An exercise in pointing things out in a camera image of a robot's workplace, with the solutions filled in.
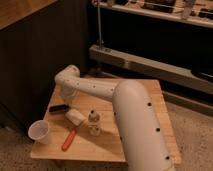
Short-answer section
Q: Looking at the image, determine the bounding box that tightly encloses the black eraser block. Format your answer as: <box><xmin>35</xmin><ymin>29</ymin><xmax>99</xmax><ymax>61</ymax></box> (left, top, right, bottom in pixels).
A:
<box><xmin>49</xmin><ymin>104</ymin><xmax>70</xmax><ymax>113</ymax></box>

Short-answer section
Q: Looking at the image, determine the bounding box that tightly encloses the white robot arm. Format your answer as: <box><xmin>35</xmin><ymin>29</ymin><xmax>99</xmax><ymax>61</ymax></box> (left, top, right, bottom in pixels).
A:
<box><xmin>55</xmin><ymin>65</ymin><xmax>176</xmax><ymax>171</ymax></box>

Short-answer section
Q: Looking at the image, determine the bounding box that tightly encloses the translucent plastic cup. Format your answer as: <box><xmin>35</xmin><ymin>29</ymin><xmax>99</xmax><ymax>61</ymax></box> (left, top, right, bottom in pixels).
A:
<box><xmin>28</xmin><ymin>120</ymin><xmax>51</xmax><ymax>144</ymax></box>

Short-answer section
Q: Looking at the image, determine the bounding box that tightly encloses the white sponge block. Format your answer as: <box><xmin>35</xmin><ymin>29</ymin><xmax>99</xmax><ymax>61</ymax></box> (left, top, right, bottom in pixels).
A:
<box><xmin>65</xmin><ymin>109</ymin><xmax>86</xmax><ymax>126</ymax></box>

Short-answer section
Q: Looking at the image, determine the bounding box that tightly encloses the small wooden table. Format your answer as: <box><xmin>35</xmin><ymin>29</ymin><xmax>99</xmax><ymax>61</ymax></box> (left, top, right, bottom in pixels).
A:
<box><xmin>30</xmin><ymin>79</ymin><xmax>181</xmax><ymax>164</ymax></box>

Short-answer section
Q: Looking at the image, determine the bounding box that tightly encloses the orange marker pen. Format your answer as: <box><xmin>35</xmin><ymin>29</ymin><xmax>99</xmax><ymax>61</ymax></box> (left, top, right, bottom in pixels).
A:
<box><xmin>61</xmin><ymin>128</ymin><xmax>77</xmax><ymax>151</ymax></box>

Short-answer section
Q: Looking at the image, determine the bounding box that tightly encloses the metal shelf rack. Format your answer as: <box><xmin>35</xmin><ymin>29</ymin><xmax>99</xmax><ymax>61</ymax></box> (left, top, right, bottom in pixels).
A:
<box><xmin>89</xmin><ymin>5</ymin><xmax>213</xmax><ymax>116</ymax></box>

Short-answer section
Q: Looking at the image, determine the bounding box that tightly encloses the dark wooden cabinet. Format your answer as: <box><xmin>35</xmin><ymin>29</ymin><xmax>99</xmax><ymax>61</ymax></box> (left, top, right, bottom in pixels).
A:
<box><xmin>0</xmin><ymin>0</ymin><xmax>88</xmax><ymax>131</ymax></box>

